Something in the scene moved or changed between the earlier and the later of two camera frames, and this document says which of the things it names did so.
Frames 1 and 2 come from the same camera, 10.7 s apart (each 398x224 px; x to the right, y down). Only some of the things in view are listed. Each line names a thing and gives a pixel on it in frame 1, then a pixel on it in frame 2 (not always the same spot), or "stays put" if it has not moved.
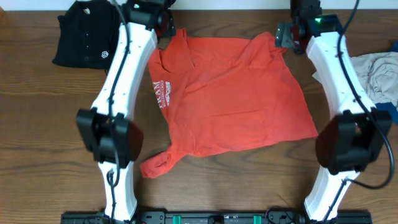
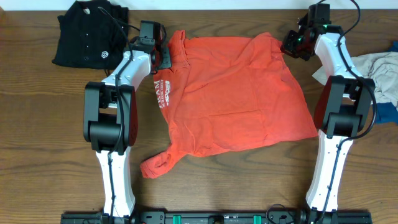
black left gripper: [168, 26] to [165, 61]
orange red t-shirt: [223, 95] stays put
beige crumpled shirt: [379, 73] stays put
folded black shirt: [87, 35] stays put
